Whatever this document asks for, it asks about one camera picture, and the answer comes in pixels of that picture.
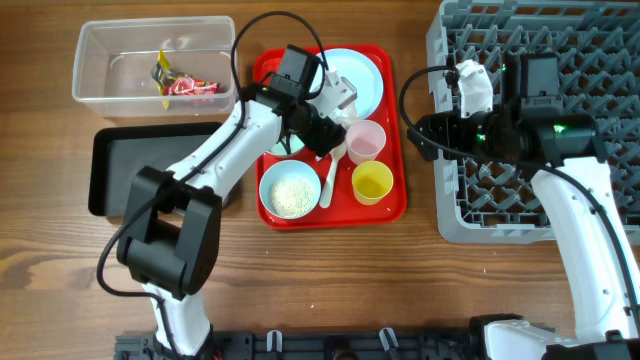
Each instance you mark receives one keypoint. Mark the yellow snack wrapper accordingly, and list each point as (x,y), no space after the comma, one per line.
(161,73)

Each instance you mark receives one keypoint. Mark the blue bowl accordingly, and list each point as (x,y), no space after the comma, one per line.
(286,168)

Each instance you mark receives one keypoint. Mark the red snack wrapper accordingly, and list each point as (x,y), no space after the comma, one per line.
(188,86)

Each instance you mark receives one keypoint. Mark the black waste tray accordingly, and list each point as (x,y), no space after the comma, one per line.
(119,153)

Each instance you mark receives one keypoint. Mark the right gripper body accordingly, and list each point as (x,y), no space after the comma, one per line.
(471,134)

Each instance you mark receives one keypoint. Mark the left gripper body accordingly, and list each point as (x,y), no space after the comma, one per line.
(312,128)

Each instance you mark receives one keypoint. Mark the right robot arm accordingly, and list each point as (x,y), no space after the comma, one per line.
(572,182)

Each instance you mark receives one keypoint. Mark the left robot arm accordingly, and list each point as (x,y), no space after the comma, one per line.
(170,237)

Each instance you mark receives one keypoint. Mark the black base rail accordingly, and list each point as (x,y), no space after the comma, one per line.
(387,343)

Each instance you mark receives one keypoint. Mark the clear plastic bin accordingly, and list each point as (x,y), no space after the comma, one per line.
(114,60)

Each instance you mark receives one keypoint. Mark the red plastic tray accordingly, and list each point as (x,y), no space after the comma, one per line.
(345,210)

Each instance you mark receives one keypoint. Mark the green bowl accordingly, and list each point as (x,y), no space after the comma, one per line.
(287,147)

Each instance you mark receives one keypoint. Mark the white tissue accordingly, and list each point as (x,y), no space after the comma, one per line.
(345,118)

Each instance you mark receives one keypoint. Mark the white rice grains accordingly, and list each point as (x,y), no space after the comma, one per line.
(292,197)

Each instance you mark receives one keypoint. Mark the light blue plate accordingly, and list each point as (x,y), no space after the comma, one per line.
(352,79)

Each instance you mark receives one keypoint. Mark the yellow cup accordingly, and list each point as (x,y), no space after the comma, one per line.
(372,181)

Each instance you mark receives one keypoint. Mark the pink cup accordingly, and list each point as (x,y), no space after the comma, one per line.
(365,140)

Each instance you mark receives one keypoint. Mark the white plastic spoon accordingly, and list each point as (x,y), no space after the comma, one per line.
(327,191)

